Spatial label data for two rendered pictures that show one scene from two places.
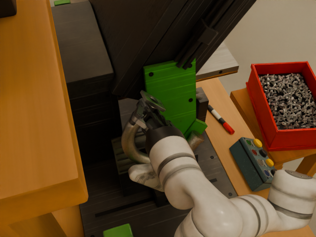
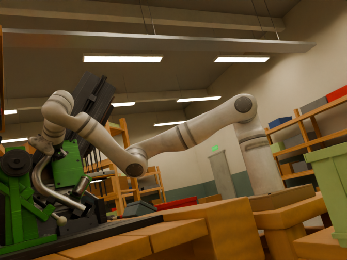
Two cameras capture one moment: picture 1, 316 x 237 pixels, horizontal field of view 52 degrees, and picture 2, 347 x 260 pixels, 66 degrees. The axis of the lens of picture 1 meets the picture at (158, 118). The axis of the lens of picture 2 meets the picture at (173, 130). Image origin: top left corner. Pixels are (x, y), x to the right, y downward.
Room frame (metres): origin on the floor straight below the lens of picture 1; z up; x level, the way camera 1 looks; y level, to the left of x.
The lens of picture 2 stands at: (-0.66, -0.17, 0.94)
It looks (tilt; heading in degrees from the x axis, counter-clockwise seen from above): 14 degrees up; 344
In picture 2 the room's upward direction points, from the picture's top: 13 degrees counter-clockwise
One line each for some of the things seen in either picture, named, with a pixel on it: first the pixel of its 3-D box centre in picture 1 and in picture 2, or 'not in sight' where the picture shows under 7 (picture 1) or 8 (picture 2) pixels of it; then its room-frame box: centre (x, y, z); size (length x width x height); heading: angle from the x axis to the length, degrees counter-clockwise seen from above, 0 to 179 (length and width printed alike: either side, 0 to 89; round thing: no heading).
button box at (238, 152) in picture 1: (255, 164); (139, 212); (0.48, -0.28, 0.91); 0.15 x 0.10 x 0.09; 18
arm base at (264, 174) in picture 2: not in sight; (260, 166); (0.12, -0.66, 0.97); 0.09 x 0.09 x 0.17; 22
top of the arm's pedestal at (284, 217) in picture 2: not in sight; (274, 210); (0.12, -0.66, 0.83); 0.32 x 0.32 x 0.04; 15
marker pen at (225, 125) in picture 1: (220, 119); (117, 217); (0.65, -0.20, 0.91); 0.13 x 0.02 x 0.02; 31
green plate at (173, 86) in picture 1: (167, 93); (65, 164); (0.52, -0.02, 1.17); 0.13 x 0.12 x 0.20; 18
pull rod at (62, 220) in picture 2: not in sight; (56, 217); (0.20, -0.02, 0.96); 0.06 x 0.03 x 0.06; 108
